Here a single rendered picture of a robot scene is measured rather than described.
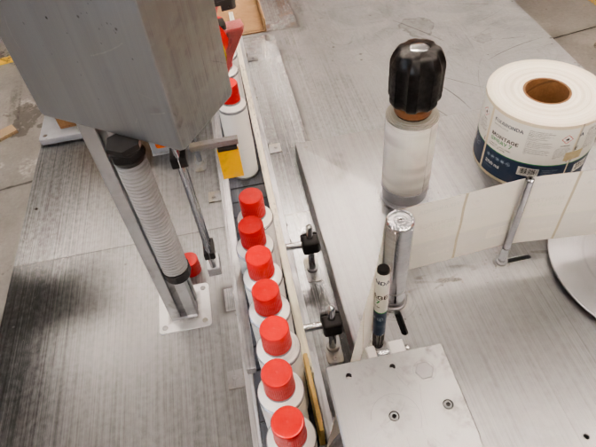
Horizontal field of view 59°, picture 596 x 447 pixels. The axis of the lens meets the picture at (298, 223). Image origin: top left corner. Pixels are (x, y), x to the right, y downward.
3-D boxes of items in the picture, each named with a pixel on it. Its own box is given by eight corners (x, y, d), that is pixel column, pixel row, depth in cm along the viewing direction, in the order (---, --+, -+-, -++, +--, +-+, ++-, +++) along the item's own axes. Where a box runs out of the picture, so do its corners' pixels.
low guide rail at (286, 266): (314, 379, 73) (313, 372, 71) (306, 380, 73) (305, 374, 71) (233, 18, 144) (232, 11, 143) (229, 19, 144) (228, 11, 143)
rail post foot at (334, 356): (344, 362, 81) (344, 360, 80) (328, 365, 81) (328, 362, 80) (337, 330, 85) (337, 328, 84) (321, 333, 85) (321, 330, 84)
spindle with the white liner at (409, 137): (435, 206, 94) (461, 58, 72) (388, 215, 94) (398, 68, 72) (419, 173, 100) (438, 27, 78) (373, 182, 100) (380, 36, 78)
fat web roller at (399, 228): (411, 308, 81) (423, 228, 67) (382, 314, 81) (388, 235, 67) (401, 284, 84) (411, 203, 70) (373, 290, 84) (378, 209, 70)
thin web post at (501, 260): (509, 265, 85) (540, 181, 71) (497, 267, 85) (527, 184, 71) (504, 255, 86) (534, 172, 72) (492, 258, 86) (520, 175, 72)
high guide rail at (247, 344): (256, 372, 68) (255, 367, 67) (247, 374, 68) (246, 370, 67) (202, 3, 140) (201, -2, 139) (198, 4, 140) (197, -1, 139)
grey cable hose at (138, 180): (192, 283, 63) (141, 149, 47) (164, 288, 63) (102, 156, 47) (192, 260, 65) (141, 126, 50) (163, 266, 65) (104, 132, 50)
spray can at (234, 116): (260, 177, 103) (244, 88, 88) (234, 182, 103) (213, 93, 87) (256, 160, 107) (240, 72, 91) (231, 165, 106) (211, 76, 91)
